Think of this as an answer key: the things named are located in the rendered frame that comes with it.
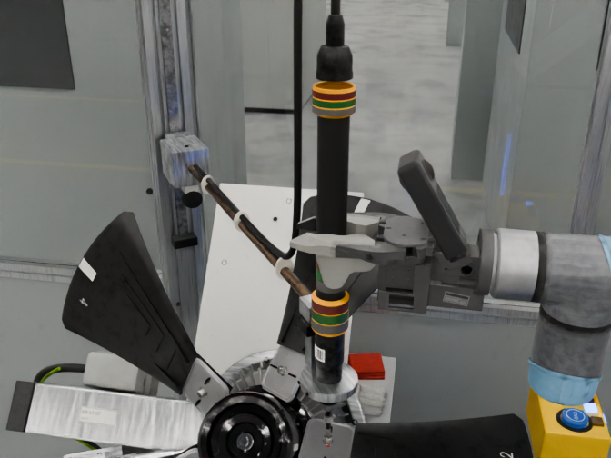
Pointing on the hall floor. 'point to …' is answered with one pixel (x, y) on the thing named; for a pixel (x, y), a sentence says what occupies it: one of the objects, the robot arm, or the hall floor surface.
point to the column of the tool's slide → (152, 84)
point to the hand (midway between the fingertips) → (305, 228)
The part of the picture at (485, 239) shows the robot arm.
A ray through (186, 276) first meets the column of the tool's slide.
